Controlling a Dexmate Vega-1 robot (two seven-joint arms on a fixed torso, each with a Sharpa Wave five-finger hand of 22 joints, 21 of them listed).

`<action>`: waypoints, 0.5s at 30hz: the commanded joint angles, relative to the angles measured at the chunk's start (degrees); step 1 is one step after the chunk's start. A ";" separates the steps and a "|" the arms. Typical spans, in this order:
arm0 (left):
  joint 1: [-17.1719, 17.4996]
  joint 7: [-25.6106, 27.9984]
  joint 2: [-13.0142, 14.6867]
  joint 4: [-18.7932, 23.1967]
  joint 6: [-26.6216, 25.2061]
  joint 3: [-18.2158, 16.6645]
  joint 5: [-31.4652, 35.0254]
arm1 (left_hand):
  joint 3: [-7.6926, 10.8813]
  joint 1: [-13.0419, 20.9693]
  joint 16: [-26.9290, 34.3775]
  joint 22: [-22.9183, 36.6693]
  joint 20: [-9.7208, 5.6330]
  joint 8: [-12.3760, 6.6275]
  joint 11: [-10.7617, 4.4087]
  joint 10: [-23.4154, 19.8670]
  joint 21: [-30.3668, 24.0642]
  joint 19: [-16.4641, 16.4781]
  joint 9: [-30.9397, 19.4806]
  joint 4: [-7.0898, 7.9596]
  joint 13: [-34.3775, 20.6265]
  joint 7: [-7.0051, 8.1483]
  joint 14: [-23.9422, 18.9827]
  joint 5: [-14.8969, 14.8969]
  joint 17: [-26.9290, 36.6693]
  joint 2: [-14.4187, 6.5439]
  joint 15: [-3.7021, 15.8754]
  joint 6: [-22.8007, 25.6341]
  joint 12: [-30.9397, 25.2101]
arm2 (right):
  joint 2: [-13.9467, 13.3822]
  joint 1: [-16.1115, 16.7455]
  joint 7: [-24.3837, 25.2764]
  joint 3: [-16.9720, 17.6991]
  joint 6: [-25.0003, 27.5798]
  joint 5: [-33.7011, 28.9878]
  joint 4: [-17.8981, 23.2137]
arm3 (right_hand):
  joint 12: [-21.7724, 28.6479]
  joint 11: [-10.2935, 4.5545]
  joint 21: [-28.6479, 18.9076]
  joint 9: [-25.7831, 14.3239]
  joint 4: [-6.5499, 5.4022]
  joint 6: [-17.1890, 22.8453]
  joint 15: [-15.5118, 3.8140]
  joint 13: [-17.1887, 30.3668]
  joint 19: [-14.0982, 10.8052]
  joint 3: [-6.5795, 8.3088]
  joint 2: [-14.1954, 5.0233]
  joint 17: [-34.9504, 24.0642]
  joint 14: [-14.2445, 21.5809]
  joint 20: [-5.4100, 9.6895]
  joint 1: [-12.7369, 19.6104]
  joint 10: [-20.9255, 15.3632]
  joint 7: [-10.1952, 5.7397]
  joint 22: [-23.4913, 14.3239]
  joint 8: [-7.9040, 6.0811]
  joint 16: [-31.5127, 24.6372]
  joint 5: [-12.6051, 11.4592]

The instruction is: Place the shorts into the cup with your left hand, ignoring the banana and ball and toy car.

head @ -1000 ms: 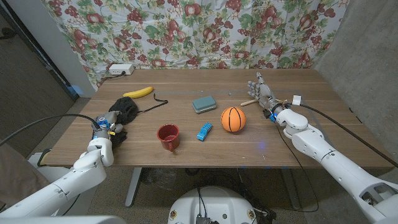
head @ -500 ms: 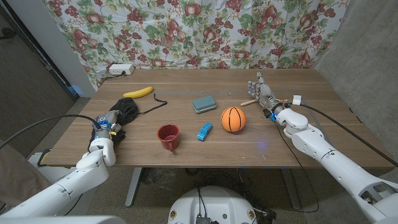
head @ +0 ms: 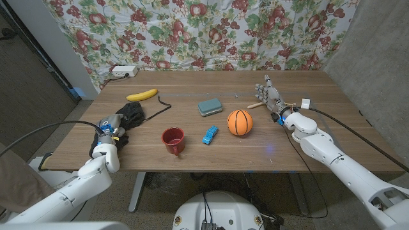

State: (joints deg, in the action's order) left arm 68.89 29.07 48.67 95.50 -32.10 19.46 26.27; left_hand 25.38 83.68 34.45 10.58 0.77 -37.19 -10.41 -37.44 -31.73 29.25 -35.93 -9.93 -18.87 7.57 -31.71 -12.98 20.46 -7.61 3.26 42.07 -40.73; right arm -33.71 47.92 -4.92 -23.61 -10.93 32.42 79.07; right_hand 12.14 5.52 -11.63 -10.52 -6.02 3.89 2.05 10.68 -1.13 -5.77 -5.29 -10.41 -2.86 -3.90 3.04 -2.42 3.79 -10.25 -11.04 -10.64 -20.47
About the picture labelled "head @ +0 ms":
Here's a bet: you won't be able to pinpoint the brown fabric surface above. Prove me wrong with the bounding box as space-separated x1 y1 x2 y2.
0 142 55 214

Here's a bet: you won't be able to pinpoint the black shorts with drawstring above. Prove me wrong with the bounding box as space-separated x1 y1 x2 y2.
88 95 173 159

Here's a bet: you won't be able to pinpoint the dark table leg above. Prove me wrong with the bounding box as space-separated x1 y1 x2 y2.
288 172 310 216

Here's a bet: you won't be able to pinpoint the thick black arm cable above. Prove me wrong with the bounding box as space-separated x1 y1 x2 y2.
0 119 105 158
309 107 409 175

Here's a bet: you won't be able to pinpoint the dark grey partition panel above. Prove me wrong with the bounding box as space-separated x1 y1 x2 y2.
0 4 81 162

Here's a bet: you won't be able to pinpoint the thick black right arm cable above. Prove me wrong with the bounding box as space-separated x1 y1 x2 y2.
309 107 409 175

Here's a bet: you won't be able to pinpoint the white power strip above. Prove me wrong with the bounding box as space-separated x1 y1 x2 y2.
111 65 140 77

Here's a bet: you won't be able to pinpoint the yellow banana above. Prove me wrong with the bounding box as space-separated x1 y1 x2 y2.
126 88 159 102

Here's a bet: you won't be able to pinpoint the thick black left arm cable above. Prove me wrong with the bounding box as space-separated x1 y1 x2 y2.
0 119 105 158

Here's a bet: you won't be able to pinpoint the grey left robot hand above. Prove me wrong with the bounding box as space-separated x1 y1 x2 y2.
95 113 127 137

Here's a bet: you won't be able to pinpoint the red cup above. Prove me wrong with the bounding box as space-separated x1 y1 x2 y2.
160 126 186 157

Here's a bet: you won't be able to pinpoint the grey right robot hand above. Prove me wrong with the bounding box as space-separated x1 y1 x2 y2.
254 74 290 118

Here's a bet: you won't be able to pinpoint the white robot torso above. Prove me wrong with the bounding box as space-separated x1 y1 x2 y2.
172 190 265 230

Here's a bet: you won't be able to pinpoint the blue toy block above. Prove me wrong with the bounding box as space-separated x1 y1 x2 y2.
201 125 219 145

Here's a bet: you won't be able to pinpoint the floral fruit print backdrop cloth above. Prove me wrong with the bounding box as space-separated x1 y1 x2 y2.
43 0 360 92

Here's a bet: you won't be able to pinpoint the thin black hanging cable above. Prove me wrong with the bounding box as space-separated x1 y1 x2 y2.
281 125 329 220

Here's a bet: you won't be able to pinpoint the white table leg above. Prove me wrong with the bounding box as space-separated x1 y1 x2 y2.
128 171 147 213

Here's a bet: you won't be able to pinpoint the teal rectangular case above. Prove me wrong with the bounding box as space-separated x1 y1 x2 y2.
197 97 224 118

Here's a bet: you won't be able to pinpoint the orange basketball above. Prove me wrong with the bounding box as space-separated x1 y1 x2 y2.
226 109 254 136

